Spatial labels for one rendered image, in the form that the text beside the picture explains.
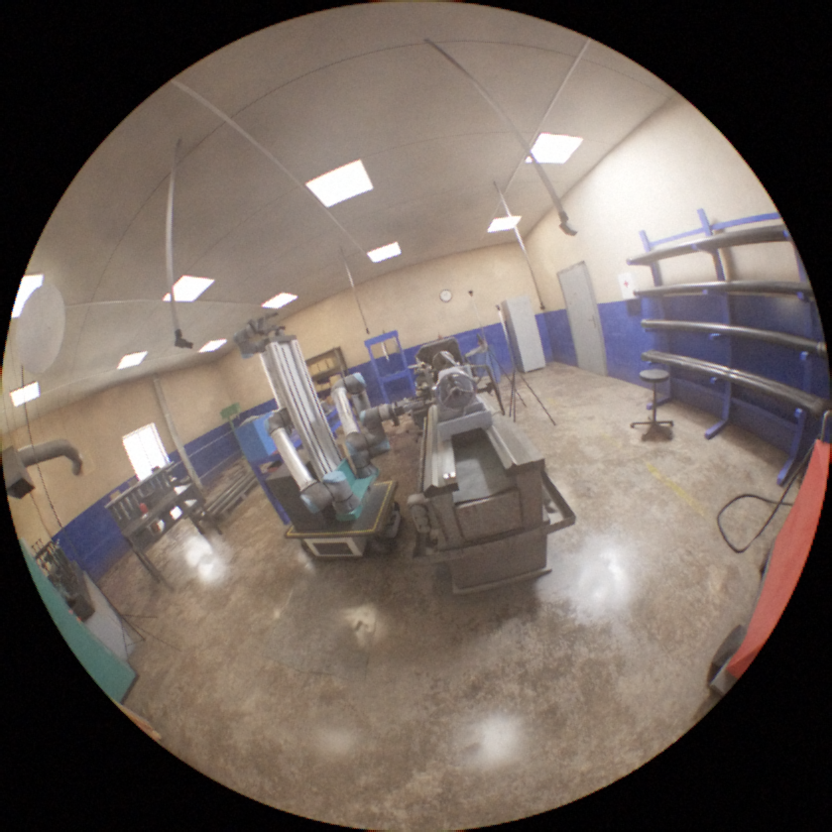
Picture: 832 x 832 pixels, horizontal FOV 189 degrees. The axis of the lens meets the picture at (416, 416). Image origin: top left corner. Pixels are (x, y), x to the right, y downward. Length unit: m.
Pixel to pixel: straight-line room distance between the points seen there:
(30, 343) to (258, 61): 2.41
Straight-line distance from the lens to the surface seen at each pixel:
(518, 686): 1.41
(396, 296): 6.58
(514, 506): 1.14
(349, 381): 1.81
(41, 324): 2.89
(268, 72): 2.15
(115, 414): 7.47
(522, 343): 6.27
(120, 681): 3.27
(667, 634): 1.61
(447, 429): 1.40
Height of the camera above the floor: 1.39
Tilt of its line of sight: 16 degrees down
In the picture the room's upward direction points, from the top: 18 degrees counter-clockwise
